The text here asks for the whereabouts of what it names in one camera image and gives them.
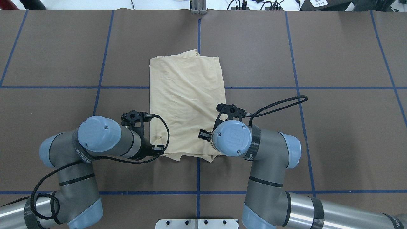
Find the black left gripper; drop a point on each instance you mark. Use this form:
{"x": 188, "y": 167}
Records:
{"x": 145, "y": 148}

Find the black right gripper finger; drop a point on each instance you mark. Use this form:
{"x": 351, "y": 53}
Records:
{"x": 205, "y": 135}

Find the cream long-sleeve graphic shirt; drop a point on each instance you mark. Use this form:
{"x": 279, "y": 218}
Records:
{"x": 184, "y": 90}

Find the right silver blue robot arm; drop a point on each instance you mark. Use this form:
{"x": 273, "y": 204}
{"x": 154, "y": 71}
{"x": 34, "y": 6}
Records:
{"x": 267, "y": 205}

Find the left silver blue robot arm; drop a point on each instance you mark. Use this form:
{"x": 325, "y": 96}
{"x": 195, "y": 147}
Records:
{"x": 69, "y": 194}

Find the brown paper table cover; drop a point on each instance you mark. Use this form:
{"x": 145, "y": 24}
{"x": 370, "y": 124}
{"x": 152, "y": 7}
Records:
{"x": 60, "y": 67}

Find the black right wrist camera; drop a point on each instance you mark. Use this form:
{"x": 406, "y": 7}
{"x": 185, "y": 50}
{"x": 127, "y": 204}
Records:
{"x": 231, "y": 111}

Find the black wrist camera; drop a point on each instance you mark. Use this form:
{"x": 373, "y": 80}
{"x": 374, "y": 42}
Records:
{"x": 135, "y": 121}
{"x": 231, "y": 111}

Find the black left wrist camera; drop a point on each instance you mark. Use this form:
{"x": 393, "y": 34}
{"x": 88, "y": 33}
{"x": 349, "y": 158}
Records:
{"x": 135, "y": 121}

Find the aluminium frame post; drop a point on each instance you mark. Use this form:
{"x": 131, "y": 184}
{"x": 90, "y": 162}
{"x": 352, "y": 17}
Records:
{"x": 198, "y": 7}

